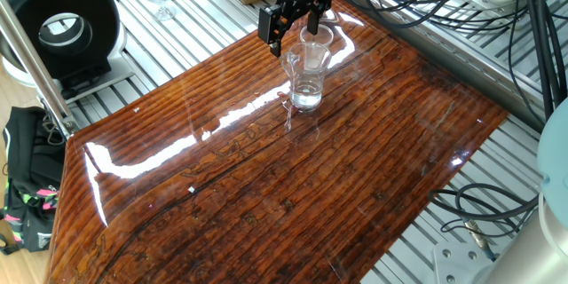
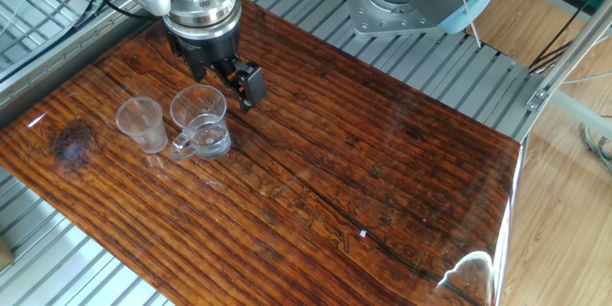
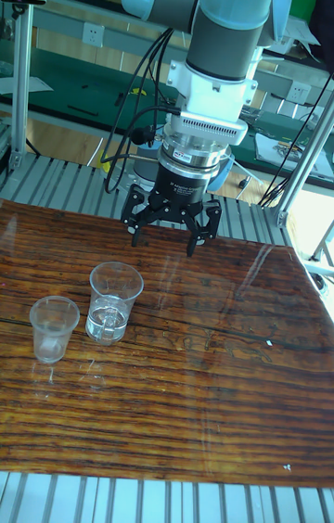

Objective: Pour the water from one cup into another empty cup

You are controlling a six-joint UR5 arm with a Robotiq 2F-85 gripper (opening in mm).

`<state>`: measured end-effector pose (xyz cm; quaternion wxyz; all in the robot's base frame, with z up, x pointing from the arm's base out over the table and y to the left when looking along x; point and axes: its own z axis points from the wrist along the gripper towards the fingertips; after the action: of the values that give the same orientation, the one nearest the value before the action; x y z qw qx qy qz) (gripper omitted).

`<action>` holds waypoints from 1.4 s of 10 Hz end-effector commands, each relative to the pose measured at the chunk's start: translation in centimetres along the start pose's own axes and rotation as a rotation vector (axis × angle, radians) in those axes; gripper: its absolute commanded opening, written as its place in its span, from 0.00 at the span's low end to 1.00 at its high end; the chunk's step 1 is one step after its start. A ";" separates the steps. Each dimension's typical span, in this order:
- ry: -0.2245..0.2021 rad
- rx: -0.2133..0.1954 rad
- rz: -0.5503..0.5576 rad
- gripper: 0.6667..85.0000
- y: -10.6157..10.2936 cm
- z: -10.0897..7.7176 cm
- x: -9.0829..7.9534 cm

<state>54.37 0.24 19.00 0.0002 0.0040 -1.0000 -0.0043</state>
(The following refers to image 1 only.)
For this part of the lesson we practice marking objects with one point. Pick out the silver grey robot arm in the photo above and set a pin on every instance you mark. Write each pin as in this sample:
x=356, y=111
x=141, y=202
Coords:
x=554, y=164

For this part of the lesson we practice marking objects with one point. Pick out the small clear plastic cup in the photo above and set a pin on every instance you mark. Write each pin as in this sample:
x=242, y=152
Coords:
x=327, y=37

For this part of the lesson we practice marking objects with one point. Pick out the glossy wood-grain table mat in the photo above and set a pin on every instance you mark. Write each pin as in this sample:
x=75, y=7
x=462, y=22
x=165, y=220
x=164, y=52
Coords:
x=266, y=186

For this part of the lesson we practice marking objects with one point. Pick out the silver metal pole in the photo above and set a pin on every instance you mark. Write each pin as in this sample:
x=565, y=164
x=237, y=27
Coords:
x=35, y=71

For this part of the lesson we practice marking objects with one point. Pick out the black bag pink green print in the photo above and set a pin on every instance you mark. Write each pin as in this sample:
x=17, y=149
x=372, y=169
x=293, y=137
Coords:
x=31, y=173

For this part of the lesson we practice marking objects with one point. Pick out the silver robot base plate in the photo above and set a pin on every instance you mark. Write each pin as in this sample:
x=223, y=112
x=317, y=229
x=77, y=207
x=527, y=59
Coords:
x=457, y=266

